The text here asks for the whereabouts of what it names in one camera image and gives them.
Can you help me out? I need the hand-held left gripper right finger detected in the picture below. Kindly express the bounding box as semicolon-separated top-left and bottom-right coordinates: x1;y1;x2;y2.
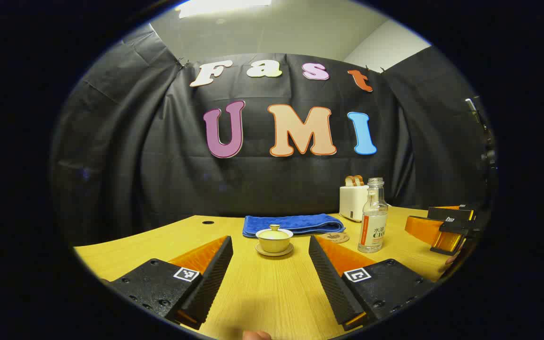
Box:
308;235;438;331

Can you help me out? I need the white toaster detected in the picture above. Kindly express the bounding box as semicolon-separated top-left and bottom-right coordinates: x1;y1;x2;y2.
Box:
339;185;370;222

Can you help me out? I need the blue towel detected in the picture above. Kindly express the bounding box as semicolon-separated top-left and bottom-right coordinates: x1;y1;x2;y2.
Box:
242;213;346;238

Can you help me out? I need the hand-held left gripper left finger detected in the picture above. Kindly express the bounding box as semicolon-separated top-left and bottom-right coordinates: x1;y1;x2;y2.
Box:
109;235;234;330

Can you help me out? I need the yellow teacup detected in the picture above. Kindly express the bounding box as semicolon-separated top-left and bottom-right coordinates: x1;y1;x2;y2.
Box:
256;231;293;253

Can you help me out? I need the clear water bottle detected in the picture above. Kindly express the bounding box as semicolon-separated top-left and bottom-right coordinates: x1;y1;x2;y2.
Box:
357;178;389;254

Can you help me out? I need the yellow saucer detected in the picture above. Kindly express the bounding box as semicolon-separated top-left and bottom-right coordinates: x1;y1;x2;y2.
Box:
255;243;295;257

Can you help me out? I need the round cork coaster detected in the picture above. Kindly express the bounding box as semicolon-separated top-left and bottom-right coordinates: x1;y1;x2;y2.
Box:
318;232;350;244

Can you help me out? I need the black backdrop cloth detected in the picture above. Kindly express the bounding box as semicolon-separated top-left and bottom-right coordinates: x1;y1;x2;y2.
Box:
50;24;494;246

